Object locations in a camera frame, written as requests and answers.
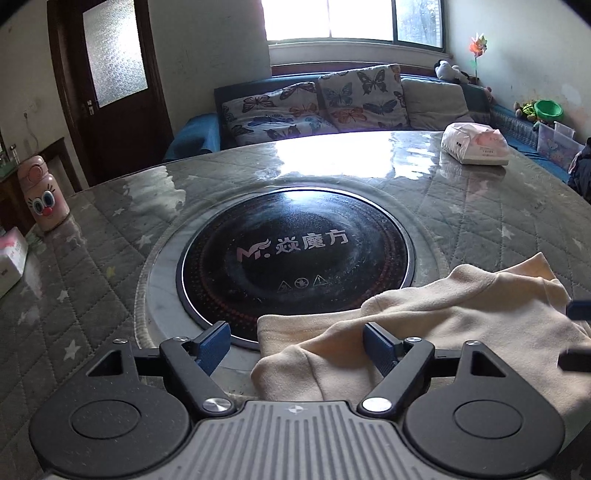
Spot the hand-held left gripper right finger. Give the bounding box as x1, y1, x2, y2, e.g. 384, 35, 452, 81
358, 322, 509, 418

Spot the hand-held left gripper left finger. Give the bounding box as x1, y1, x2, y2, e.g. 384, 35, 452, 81
85, 322, 236, 418

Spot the cream long-sleeve garment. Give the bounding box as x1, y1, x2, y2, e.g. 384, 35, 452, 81
250, 264, 591, 418

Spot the round black induction cooktop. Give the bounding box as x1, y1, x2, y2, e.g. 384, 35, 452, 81
177, 188, 415, 348

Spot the clear plastic storage box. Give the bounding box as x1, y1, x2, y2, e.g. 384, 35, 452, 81
538, 121, 585, 167

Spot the white pink tissue pack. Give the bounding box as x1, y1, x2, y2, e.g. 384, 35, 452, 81
440, 122, 509, 166

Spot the green plastic bowl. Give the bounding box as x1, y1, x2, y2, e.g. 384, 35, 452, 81
533, 99, 565, 120

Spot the blue sofa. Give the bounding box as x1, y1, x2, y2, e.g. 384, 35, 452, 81
164, 69, 583, 183

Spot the white pink cardboard box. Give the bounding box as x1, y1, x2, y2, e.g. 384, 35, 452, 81
0, 226, 29, 298

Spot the pink cartoon-face bottle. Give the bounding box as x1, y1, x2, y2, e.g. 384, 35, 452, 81
16, 155, 71, 233

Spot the dark wooden glass-panel door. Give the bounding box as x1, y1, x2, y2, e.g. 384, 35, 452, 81
46, 0, 175, 188

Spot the blue grey cushion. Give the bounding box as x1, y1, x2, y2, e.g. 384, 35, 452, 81
462, 84, 492, 114

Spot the long butterfly print pillow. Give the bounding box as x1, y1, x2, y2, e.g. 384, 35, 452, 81
222, 80, 329, 148

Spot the square butterfly print pillow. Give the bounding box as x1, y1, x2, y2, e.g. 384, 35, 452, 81
318, 64, 411, 133

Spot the panda plush toy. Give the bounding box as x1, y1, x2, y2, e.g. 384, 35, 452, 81
433, 60, 472, 85

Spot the colourful pinwheel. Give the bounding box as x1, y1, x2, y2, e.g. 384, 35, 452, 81
468, 33, 488, 86

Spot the window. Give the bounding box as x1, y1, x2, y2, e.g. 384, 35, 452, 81
261, 0, 446, 51

